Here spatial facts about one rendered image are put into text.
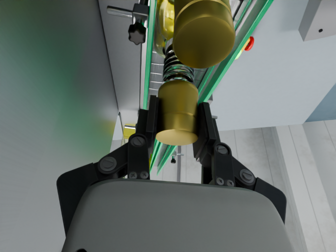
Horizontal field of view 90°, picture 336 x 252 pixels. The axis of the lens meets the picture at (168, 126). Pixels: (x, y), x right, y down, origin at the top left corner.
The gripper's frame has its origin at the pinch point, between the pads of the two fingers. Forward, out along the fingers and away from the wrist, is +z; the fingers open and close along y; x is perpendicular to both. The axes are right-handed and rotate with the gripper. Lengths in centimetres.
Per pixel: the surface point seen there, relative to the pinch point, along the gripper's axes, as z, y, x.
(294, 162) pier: 95, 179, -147
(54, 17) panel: 9.0, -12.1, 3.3
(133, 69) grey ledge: 36.3, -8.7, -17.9
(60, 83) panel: 6.3, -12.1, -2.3
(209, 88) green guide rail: 27.5, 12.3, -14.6
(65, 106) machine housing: 10.2, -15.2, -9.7
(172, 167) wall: 124, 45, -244
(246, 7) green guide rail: 27.5, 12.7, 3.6
